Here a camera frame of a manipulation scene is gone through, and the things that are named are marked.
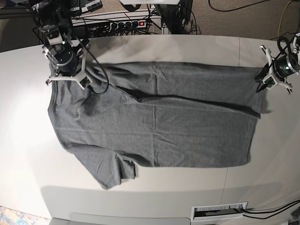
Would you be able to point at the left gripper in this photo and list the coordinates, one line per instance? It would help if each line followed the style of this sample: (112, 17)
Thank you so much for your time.
(278, 67)

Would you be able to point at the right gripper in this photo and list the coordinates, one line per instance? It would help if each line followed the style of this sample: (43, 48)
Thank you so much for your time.
(67, 62)

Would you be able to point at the grey T-shirt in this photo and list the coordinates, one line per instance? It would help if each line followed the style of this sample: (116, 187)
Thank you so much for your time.
(157, 114)

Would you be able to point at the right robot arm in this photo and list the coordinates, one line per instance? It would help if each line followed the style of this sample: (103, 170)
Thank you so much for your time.
(52, 19)

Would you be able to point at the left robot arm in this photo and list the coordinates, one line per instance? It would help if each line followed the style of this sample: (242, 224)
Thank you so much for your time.
(294, 56)

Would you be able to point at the white power strip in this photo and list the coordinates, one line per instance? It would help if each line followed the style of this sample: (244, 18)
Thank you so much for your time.
(119, 27)

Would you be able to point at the black monitor stand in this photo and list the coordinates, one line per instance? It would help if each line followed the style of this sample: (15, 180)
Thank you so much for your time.
(175, 18)

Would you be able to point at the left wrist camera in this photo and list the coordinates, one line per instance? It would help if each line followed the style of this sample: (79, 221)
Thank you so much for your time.
(269, 82)

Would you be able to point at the table cable grommet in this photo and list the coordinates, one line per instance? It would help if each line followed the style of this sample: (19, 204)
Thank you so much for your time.
(218, 212)

